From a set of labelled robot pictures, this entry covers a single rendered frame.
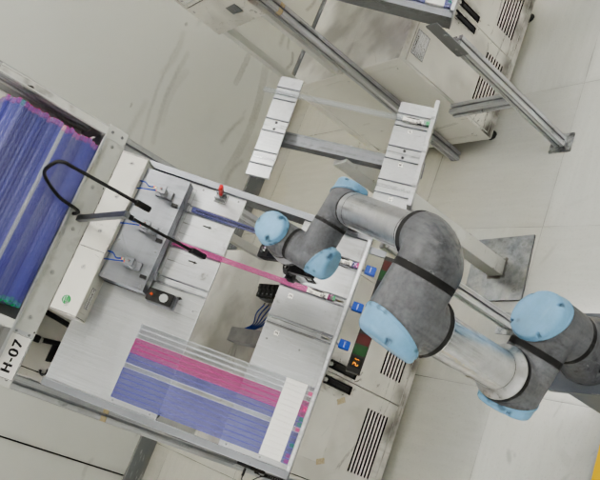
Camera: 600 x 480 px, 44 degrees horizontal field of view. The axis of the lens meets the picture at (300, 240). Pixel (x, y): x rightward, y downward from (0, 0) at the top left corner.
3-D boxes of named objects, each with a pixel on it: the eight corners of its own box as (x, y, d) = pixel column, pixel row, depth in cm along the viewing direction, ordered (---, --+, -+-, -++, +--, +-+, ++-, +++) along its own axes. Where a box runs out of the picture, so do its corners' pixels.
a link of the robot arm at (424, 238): (455, 207, 119) (327, 167, 162) (420, 266, 118) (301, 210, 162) (502, 241, 124) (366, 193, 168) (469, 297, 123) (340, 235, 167)
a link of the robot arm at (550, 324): (605, 321, 152) (570, 295, 145) (571, 378, 152) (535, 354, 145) (560, 302, 162) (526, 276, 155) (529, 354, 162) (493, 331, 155)
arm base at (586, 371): (630, 321, 159) (608, 303, 154) (618, 389, 154) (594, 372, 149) (567, 319, 171) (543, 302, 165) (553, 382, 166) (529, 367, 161)
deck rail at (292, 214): (372, 241, 215) (373, 235, 209) (370, 248, 215) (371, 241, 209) (150, 166, 225) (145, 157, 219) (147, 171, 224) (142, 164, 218)
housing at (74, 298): (159, 177, 225) (149, 158, 211) (90, 328, 211) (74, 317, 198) (135, 169, 226) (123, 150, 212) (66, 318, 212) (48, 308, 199)
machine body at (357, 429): (445, 323, 273) (327, 250, 240) (385, 512, 254) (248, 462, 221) (331, 310, 325) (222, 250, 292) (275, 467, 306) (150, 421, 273)
